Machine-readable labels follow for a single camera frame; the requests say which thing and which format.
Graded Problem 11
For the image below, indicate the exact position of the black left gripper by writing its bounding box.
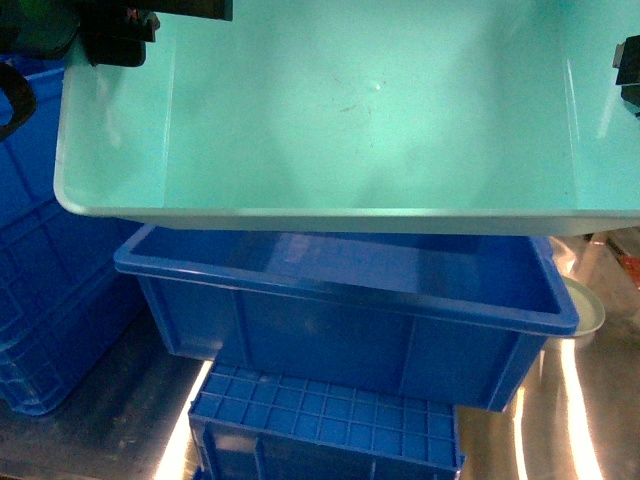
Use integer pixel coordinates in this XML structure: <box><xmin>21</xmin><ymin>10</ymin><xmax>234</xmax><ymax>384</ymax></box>
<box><xmin>79</xmin><ymin>0</ymin><xmax>233</xmax><ymax>68</ymax></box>

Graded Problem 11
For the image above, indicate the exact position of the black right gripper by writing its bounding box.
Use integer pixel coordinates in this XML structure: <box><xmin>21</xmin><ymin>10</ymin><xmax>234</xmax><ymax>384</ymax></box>
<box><xmin>612</xmin><ymin>35</ymin><xmax>639</xmax><ymax>118</ymax></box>

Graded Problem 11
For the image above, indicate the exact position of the teal plastic bin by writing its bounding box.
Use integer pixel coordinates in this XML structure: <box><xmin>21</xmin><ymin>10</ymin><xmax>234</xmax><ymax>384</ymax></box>
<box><xmin>54</xmin><ymin>1</ymin><xmax>639</xmax><ymax>235</ymax></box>

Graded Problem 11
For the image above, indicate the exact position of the pale round plate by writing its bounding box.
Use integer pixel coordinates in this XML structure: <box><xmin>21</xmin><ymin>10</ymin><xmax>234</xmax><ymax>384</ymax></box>
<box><xmin>544</xmin><ymin>276</ymin><xmax>606</xmax><ymax>350</ymax></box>

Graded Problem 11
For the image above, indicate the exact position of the large blue plastic crate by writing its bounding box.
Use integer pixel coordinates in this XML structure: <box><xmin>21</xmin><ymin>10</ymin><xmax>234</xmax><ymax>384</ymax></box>
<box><xmin>114</xmin><ymin>226</ymin><xmax>579</xmax><ymax>411</ymax></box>

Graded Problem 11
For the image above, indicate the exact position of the blue crate on left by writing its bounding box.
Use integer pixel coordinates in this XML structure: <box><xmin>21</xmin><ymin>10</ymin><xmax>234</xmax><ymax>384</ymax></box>
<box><xmin>1</xmin><ymin>57</ymin><xmax>146</xmax><ymax>416</ymax></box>

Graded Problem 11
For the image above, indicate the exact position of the upturned blue ribbed crate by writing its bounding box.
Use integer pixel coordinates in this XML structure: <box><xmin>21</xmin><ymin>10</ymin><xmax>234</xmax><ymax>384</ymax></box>
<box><xmin>188</xmin><ymin>364</ymin><xmax>465</xmax><ymax>479</ymax></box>

